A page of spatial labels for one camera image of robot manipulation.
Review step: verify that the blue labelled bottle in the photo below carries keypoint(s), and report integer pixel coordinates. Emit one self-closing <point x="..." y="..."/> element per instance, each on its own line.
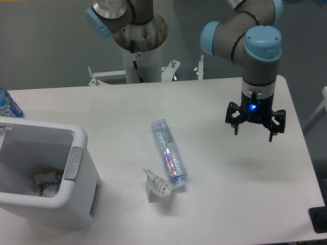
<point x="9" y="108"/>

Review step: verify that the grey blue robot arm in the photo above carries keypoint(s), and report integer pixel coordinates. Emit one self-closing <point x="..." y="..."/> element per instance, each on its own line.
<point x="248" y="40"/>

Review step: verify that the clear plastic water bottle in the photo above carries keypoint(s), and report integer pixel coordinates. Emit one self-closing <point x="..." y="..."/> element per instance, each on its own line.
<point x="169" y="152"/>

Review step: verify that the trash inside bin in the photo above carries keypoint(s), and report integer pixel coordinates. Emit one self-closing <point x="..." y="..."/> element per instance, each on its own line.
<point x="48" y="184"/>

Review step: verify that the white frame at right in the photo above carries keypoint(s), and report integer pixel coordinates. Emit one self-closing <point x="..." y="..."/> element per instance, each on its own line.
<point x="316" y="115"/>

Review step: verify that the white trash can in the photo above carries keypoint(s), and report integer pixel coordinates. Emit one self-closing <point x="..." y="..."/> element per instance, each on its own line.
<point x="30" y="147"/>

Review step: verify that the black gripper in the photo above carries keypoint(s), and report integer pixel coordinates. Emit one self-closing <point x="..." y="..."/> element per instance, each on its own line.
<point x="257" y="111"/>

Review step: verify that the white tube wrapper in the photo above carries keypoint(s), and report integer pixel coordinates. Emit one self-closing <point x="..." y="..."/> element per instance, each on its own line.
<point x="157" y="187"/>

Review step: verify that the black table clamp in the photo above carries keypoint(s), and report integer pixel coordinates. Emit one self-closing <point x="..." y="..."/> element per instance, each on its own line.
<point x="318" y="219"/>

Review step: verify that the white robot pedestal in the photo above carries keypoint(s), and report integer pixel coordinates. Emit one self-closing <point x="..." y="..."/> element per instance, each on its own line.
<point x="141" y="47"/>

